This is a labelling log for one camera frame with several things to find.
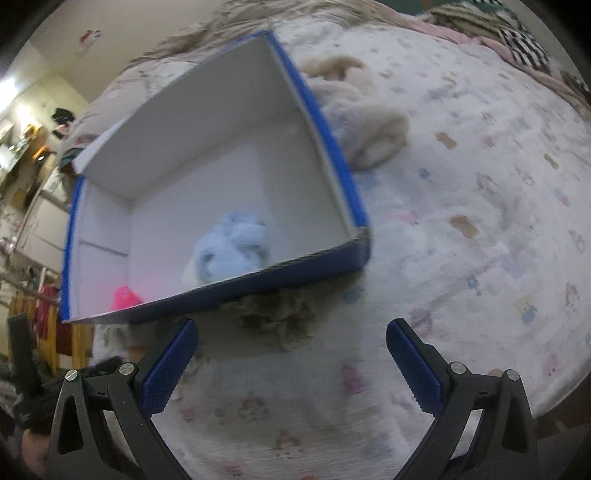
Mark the wall sticker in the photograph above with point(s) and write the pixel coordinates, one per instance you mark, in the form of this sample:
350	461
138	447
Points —
90	37

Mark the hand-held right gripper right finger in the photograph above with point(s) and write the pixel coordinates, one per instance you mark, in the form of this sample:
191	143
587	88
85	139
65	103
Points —
415	369

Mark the white cabinet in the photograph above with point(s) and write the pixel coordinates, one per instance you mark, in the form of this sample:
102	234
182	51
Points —
41	217

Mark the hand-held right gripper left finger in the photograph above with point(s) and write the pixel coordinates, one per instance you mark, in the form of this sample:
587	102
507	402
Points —
168	369

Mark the white fluffy cloth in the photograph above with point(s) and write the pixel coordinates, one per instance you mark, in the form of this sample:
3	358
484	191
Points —
107	342

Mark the bed with floral blanket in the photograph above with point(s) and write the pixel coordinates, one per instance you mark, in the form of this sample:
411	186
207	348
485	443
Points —
461	230

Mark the fluffy beige plush cloth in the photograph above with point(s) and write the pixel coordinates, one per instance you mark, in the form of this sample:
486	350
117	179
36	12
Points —
369	129

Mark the beige scrunchie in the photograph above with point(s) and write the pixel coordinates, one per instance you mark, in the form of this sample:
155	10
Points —
281	323

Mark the yellow knitted blanket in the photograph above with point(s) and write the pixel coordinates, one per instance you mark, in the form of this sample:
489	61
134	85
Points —
461	16

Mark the black and white striped cloth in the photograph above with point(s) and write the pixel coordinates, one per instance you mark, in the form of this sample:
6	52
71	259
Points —
521	41

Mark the beige patterned blanket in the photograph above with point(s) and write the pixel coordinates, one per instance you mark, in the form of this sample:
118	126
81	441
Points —
277	14

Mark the light blue fluffy cloth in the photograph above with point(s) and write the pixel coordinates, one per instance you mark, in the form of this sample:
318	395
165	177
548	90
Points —
226	244

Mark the yellow wooden rack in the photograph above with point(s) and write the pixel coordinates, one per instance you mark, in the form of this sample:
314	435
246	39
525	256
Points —
51	346

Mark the pink rubber duck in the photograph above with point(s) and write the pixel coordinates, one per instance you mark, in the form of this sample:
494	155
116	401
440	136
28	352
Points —
125	297

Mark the blue and white cardboard box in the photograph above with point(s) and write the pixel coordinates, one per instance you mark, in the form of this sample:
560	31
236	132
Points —
207	175

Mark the pink blanket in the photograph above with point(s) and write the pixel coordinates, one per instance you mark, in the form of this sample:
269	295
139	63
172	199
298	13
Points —
461	36

